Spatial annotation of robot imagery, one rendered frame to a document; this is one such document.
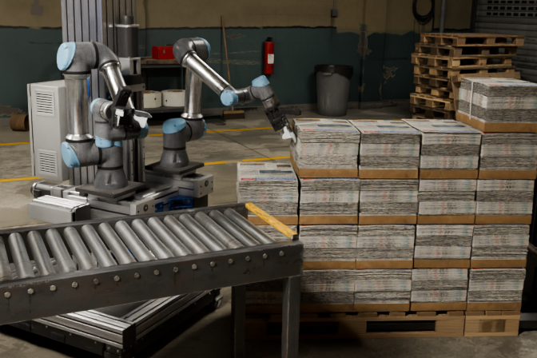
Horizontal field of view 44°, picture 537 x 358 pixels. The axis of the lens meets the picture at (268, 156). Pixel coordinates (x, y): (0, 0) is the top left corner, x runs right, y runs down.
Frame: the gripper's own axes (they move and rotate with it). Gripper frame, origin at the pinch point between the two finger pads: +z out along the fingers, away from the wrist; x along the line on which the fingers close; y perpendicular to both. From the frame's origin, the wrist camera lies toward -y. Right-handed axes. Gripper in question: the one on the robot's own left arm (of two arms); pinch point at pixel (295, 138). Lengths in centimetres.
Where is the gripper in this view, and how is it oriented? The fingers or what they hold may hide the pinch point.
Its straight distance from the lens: 332.5
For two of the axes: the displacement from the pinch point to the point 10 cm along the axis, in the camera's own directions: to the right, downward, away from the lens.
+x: 0.7, 2.1, -9.7
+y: -8.8, 4.7, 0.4
